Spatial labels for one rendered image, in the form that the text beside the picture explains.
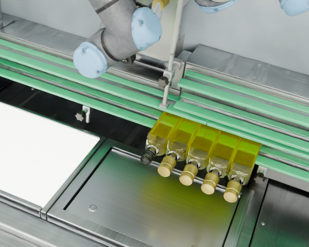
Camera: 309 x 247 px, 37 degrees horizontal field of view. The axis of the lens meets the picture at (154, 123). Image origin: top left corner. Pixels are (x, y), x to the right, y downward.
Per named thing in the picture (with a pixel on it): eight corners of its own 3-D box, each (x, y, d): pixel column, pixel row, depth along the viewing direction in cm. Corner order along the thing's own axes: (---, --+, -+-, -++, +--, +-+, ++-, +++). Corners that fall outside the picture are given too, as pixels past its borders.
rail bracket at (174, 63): (167, 92, 134) (151, 114, 125) (175, 41, 124) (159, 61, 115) (177, 95, 134) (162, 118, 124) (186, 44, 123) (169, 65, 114)
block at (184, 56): (176, 76, 138) (168, 87, 133) (181, 48, 133) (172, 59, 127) (187, 79, 138) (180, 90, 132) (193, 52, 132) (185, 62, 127)
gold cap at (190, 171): (183, 171, 117) (177, 183, 114) (186, 161, 115) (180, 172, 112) (196, 176, 116) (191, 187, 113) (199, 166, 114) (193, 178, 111)
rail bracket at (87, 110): (93, 107, 150) (73, 129, 140) (94, 89, 146) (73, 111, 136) (104, 111, 149) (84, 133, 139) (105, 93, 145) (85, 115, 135)
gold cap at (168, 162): (162, 163, 118) (156, 174, 115) (164, 153, 116) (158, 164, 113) (175, 168, 118) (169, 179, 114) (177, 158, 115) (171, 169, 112)
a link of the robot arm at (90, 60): (112, 72, 93) (84, 86, 98) (133, 50, 102) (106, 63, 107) (90, 39, 91) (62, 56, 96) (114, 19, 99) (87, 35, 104)
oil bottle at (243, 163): (243, 136, 133) (224, 184, 117) (247, 121, 130) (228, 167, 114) (262, 142, 132) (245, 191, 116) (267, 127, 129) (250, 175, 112)
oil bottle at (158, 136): (169, 112, 139) (141, 154, 123) (171, 97, 135) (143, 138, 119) (187, 118, 137) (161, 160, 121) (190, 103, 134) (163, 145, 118)
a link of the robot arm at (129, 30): (124, -3, 85) (84, 21, 91) (156, 48, 88) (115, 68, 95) (141, -16, 91) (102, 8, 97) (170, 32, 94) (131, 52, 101)
